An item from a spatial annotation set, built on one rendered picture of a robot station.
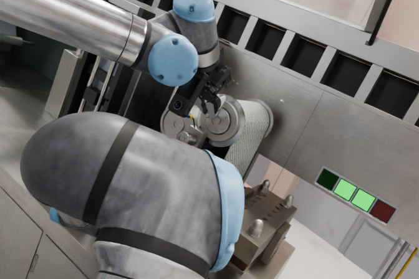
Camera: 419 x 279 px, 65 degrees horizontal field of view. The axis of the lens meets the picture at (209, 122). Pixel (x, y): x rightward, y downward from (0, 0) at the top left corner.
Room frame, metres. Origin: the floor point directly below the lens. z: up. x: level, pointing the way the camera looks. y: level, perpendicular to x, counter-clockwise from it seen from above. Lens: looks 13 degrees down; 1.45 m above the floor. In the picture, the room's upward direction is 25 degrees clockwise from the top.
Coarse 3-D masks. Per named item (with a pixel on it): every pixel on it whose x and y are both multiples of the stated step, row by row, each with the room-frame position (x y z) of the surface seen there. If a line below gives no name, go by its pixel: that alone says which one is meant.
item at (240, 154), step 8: (232, 144) 0.88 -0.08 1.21; (240, 144) 0.93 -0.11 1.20; (248, 144) 0.99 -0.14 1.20; (256, 144) 1.06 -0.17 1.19; (232, 152) 0.90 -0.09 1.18; (240, 152) 0.96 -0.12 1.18; (248, 152) 1.02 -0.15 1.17; (232, 160) 0.93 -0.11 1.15; (240, 160) 0.99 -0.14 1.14; (248, 160) 1.06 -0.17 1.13; (240, 168) 1.02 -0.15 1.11
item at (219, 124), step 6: (222, 108) 0.88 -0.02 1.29; (222, 114) 0.88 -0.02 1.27; (228, 114) 0.88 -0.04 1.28; (210, 120) 0.89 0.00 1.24; (216, 120) 0.88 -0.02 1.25; (222, 120) 0.88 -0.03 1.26; (228, 120) 0.87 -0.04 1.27; (210, 126) 0.89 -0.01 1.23; (216, 126) 0.88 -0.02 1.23; (222, 126) 0.87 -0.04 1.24; (228, 126) 0.87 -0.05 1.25; (216, 132) 0.88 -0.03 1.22; (222, 132) 0.87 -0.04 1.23
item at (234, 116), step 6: (228, 102) 0.89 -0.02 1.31; (228, 108) 0.88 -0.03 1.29; (234, 108) 0.88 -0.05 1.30; (204, 114) 0.91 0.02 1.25; (234, 114) 0.87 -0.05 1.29; (204, 120) 0.90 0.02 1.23; (234, 120) 0.87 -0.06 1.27; (204, 126) 0.90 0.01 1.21; (234, 126) 0.87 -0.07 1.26; (210, 132) 0.89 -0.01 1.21; (228, 132) 0.87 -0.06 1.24; (234, 132) 0.87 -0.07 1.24; (210, 138) 0.89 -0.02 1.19; (216, 138) 0.88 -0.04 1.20; (222, 138) 0.87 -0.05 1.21; (228, 138) 0.87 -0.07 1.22
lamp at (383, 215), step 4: (376, 204) 0.99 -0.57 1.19; (380, 204) 0.99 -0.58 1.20; (384, 204) 0.98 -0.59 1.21; (376, 208) 0.99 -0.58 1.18; (380, 208) 0.98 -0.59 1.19; (384, 208) 0.98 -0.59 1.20; (388, 208) 0.98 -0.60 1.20; (392, 208) 0.97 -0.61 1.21; (372, 212) 0.99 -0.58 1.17; (376, 212) 0.98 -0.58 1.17; (380, 212) 0.98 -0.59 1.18; (384, 212) 0.98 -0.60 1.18; (388, 212) 0.97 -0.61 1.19; (392, 212) 0.97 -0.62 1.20; (376, 216) 0.98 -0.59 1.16; (380, 216) 0.98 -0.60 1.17; (384, 216) 0.97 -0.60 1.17; (388, 216) 0.97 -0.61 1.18; (384, 220) 0.97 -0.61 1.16
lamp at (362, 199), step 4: (360, 192) 1.01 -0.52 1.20; (364, 192) 1.01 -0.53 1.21; (356, 196) 1.01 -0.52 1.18; (360, 196) 1.01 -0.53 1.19; (364, 196) 1.01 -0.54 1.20; (368, 196) 1.00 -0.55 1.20; (356, 200) 1.01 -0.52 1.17; (360, 200) 1.01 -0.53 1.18; (364, 200) 1.00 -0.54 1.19; (368, 200) 1.00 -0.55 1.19; (372, 200) 1.00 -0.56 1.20; (356, 204) 1.01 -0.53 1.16; (360, 204) 1.00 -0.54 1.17; (364, 204) 1.00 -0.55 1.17; (368, 204) 1.00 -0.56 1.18; (364, 208) 1.00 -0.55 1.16; (368, 208) 0.99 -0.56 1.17
